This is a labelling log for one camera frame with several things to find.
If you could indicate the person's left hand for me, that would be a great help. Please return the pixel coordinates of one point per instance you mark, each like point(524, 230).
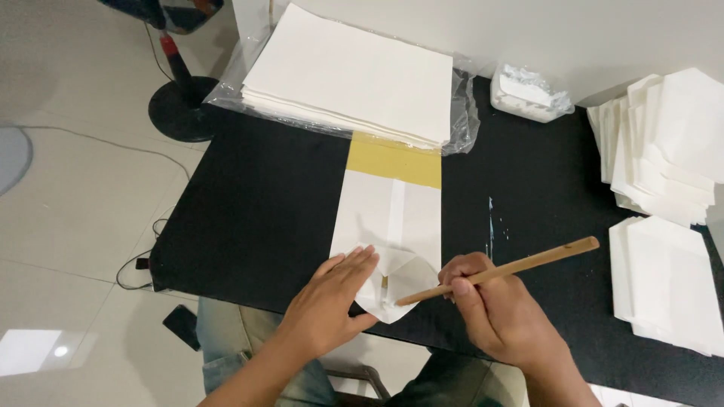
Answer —
point(322, 308)

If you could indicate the person's right hand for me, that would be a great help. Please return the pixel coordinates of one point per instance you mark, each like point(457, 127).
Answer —
point(498, 316)

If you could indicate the wooden glue stick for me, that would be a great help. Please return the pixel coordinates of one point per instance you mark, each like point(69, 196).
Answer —
point(537, 259)

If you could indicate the white paper bag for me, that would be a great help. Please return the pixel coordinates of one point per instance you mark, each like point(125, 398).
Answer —
point(370, 217)

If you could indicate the person's blue jeans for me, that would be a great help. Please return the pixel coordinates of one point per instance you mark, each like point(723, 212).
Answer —
point(249, 350)

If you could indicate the black phone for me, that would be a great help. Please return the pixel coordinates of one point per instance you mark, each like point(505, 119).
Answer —
point(182, 326)

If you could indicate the yellow cardboard template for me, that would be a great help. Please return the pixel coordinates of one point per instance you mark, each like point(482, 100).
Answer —
point(393, 161)

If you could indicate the neat stack of paper bags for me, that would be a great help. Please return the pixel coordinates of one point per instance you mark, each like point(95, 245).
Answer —
point(664, 282)

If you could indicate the clear plastic wrap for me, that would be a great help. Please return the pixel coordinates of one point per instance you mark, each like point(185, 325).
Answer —
point(466, 113)

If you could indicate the white plastic glue tub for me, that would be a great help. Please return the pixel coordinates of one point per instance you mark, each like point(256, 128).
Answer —
point(526, 96)

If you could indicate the stack of white paper sheets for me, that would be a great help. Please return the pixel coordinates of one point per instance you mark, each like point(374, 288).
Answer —
point(350, 73)

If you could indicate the fanned pile of paper bags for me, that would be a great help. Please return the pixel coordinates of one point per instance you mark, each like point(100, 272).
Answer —
point(667, 147)

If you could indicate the black standing fan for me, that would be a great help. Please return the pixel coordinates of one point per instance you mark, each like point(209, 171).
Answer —
point(181, 104)

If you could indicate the grey round floor mat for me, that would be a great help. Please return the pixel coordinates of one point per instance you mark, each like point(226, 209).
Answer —
point(12, 161)

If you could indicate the metal chair frame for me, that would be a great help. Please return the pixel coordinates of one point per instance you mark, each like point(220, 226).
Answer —
point(362, 381)

